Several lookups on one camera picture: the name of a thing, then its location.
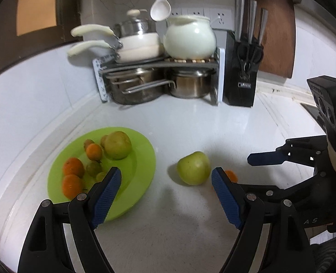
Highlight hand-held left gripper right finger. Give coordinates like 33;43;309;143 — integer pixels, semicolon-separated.
211;167;316;273

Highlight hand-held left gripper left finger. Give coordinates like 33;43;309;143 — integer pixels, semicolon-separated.
17;166;122;273

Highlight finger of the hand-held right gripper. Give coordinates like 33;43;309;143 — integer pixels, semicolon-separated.
236;173;334;209
247;136;329;167

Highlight orange tangerine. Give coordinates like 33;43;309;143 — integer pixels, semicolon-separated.
224;170;239;183
62;174;85;200
63;157;85;177
85;144;103;161

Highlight lime green plate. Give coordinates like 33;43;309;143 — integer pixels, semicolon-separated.
48;127;157;223

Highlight green apple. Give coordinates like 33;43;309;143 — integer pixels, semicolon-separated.
176;151;211;186

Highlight large yellow-green apple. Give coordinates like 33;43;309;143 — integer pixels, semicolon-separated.
104;131;132;160

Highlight black stove top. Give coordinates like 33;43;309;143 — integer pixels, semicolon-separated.
300;102;326;127

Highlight black knife block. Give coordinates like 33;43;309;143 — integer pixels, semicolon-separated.
223;31;264;108

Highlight brown wooden cutting board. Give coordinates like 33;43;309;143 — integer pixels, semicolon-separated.
236;0;296;79

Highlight black kitchen scissors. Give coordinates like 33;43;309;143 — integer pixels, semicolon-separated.
237;43;264;76

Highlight small steel pot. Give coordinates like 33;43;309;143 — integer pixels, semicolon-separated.
166;69;217;99

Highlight large steel pot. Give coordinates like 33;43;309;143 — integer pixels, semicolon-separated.
104;68;177;105

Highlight grey pot rack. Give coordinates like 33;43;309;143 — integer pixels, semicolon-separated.
92;47;225;106

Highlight wooden trivet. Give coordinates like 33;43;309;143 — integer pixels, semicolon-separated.
163;57;216;65

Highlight white ceramic pot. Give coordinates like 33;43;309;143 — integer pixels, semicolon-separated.
163;15;217;60

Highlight steel saucepan with white handle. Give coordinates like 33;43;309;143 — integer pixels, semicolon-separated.
71;9;157;39

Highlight dark wooden window frame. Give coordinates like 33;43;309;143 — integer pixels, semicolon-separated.
0;0;82;75

